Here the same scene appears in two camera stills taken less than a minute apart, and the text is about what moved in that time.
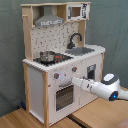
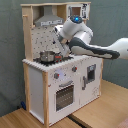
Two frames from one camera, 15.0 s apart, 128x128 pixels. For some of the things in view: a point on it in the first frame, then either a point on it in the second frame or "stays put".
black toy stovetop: x=59 y=58 stays put
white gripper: x=84 y=84 -> x=63 y=42
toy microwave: x=80 y=11 stays put
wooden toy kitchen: x=55 y=52 stays put
